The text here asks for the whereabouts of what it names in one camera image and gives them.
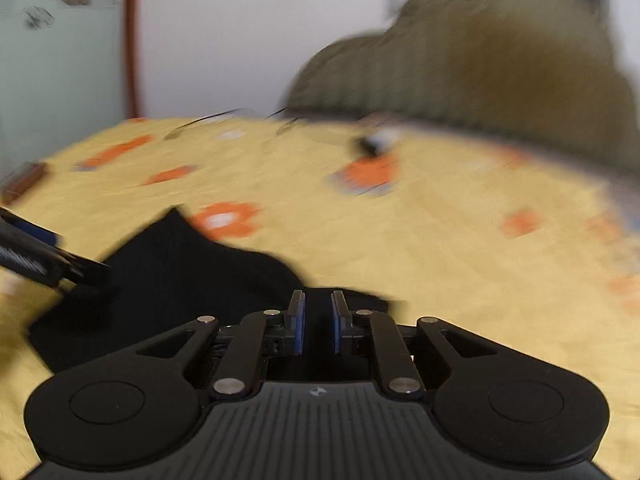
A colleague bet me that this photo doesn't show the yellow printed bedsheet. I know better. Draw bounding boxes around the yellow printed bedsheet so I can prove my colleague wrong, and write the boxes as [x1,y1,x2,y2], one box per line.
[0,116,640,480]

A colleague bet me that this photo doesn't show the thin black cable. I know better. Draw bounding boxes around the thin black cable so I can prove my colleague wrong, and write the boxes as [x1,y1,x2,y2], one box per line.
[164,106,316,141]

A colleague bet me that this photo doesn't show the small black and white charger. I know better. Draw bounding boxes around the small black and white charger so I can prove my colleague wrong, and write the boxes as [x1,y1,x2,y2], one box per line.
[356,129,404,156]

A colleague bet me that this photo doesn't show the frosted glass door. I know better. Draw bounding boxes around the frosted glass door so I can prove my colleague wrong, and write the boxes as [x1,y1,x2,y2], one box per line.
[0,0,129,176]

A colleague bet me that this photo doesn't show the brown wooden door frame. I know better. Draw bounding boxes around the brown wooden door frame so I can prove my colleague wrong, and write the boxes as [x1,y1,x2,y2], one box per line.
[123,0,144,119]

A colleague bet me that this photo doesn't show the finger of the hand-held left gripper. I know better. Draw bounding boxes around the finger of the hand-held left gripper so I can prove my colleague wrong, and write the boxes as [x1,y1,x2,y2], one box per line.
[0,207,63,248]
[0,220,112,289]

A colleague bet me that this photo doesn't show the black pants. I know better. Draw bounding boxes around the black pants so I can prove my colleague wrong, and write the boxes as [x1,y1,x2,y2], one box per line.
[27,206,408,375]

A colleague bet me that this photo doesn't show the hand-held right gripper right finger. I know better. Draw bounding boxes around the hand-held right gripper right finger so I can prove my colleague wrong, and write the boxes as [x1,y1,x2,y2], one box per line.
[331,289,502,401]

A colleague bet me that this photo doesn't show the olive ribbed blanket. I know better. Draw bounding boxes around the olive ribbed blanket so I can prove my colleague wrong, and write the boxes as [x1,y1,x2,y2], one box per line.
[282,0,637,177]

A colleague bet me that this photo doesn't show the brown leather wallet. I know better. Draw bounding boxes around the brown leather wallet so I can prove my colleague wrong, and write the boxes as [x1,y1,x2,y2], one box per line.
[0,161,50,201]

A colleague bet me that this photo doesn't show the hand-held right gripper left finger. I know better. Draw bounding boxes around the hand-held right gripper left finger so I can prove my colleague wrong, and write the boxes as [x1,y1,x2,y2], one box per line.
[134,289,307,401]

